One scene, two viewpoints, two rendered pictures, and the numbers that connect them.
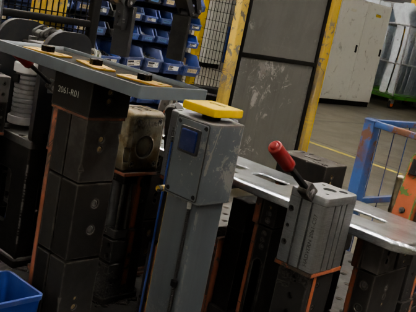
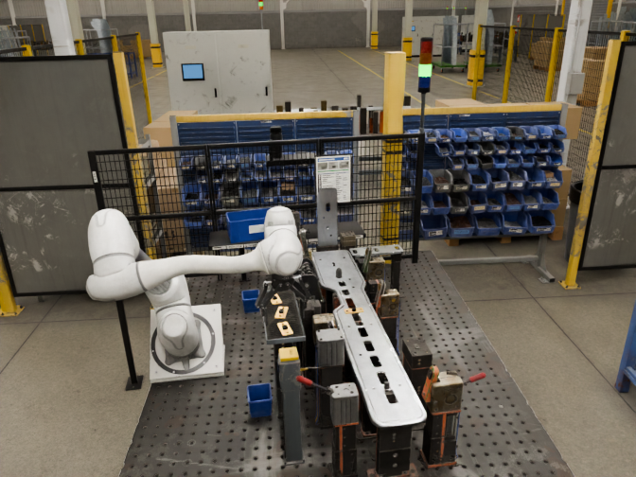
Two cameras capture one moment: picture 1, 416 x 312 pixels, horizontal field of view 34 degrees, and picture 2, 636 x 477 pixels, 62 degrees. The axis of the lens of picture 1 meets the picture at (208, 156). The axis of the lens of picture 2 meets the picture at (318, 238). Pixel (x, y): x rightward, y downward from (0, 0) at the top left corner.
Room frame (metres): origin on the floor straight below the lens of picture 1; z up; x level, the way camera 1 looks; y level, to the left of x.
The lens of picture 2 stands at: (-0.14, -1.07, 2.21)
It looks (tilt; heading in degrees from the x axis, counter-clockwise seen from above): 23 degrees down; 41
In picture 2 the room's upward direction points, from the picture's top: 1 degrees counter-clockwise
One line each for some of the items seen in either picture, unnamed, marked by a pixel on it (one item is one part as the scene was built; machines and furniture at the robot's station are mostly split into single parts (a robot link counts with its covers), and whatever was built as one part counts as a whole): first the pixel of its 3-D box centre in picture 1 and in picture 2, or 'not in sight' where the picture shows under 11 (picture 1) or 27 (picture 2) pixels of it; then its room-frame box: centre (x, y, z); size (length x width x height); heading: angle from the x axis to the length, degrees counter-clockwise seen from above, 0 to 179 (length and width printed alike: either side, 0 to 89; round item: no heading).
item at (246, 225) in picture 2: not in sight; (254, 224); (1.79, 1.10, 1.09); 0.30 x 0.17 x 0.13; 146
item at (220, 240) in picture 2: not in sight; (287, 235); (1.93, 0.98, 1.01); 0.90 x 0.22 x 0.03; 140
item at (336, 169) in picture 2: not in sight; (333, 179); (2.24, 0.87, 1.30); 0.23 x 0.02 x 0.31; 140
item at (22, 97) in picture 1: (31, 141); (305, 314); (1.41, 0.37, 0.94); 0.18 x 0.13 x 0.49; 50
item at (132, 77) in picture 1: (144, 77); (285, 327); (1.03, 0.12, 1.17); 0.08 x 0.04 x 0.01; 60
